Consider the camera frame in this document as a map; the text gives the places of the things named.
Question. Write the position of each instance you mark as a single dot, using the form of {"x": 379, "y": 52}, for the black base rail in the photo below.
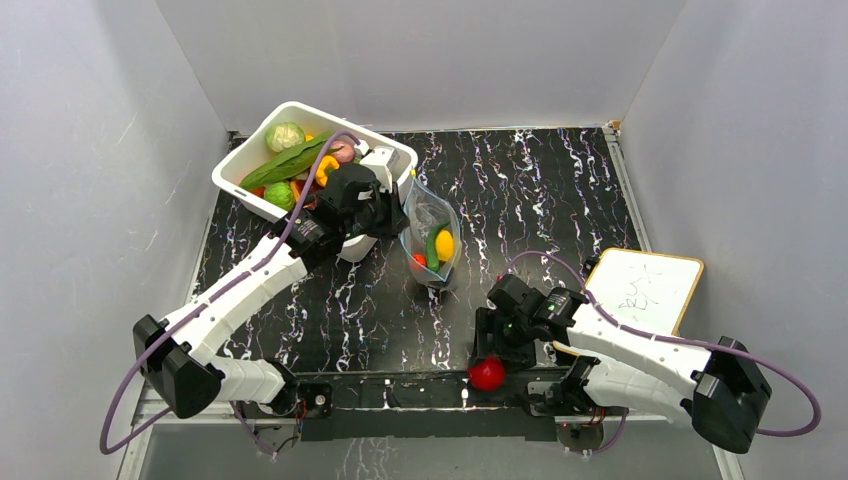
{"x": 530, "y": 404}

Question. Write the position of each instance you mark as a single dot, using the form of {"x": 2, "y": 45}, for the white board wooden frame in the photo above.
{"x": 645, "y": 291}

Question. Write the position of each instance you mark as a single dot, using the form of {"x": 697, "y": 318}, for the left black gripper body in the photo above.
{"x": 379, "y": 220}

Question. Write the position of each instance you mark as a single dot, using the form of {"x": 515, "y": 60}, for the yellow bell pepper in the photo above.
{"x": 327, "y": 165}

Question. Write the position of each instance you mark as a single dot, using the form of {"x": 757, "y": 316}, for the green cabbage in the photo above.
{"x": 284, "y": 135}

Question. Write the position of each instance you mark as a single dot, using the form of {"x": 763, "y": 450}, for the yellow mango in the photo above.
{"x": 444, "y": 245}

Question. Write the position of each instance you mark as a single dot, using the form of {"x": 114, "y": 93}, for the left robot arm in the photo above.
{"x": 178, "y": 354}

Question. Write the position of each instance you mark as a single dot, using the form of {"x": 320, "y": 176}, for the white plastic bin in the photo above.
{"x": 252, "y": 166}

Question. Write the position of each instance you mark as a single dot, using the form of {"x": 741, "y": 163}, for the pink onion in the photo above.
{"x": 342, "y": 151}

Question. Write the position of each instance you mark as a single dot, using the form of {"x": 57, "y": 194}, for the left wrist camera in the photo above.
{"x": 380, "y": 160}

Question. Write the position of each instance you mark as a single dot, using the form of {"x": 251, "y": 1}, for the red tomato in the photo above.
{"x": 488, "y": 375}

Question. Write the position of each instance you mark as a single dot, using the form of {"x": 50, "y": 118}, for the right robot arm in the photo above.
{"x": 718, "y": 389}

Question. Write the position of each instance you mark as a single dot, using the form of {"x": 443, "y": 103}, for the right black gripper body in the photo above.
{"x": 500, "y": 340}

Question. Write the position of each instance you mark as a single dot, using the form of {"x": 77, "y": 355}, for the long green leaf vegetable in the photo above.
{"x": 289, "y": 163}

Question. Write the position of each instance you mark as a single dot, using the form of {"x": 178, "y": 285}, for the clear zip top bag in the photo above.
{"x": 425, "y": 210}

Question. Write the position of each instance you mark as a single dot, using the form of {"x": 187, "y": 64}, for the green cucumber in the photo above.
{"x": 433, "y": 263}

